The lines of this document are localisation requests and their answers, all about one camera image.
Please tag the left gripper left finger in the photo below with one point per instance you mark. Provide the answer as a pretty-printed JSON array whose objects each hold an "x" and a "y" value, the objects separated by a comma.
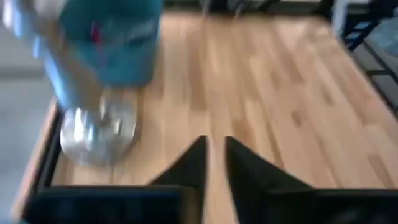
[{"x": 189, "y": 174}]

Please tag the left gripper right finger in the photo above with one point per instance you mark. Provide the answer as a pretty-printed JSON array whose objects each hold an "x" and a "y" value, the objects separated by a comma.
[{"x": 252, "y": 174}]

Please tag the table lamp with white shade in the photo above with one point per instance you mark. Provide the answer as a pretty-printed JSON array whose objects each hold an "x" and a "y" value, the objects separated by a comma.
[{"x": 96, "y": 133}]

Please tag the blue plastic bin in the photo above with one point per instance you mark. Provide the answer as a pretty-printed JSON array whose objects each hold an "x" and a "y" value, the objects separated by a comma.
[{"x": 124, "y": 56}]

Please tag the black control box blue lights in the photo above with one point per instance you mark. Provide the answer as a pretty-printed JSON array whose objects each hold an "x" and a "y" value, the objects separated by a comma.
[{"x": 357, "y": 25}]

